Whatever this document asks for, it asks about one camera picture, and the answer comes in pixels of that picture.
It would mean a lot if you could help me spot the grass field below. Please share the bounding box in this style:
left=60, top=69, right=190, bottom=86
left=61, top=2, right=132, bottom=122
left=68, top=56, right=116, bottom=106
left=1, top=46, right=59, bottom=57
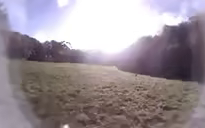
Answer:
left=0, top=58, right=205, bottom=128

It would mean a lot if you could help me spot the wood of dark trees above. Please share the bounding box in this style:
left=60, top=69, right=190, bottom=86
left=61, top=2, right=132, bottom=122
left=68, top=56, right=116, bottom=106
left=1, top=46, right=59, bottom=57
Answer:
left=0, top=14, right=205, bottom=84

